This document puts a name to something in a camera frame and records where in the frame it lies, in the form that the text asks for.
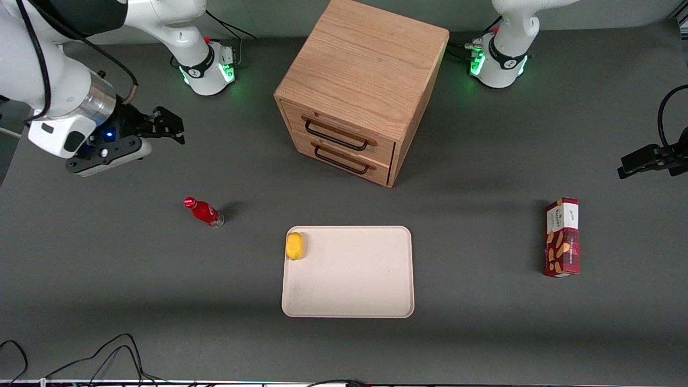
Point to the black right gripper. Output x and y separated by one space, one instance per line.
128 124

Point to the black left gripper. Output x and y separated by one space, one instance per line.
647 159

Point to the wooden drawer with notched front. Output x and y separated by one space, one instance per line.
291 114

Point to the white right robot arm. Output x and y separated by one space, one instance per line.
59 80

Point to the wooden two-drawer cabinet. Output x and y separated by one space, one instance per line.
365 59

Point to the wooden drawer with plain front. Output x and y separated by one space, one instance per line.
384 173

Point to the red bottle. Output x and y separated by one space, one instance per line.
204 212

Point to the red plaid shortbread box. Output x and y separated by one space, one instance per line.
561 242

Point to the yellow lemon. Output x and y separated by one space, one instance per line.
294 246

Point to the cream plastic tray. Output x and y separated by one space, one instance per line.
355 279

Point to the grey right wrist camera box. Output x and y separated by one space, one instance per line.
107 159

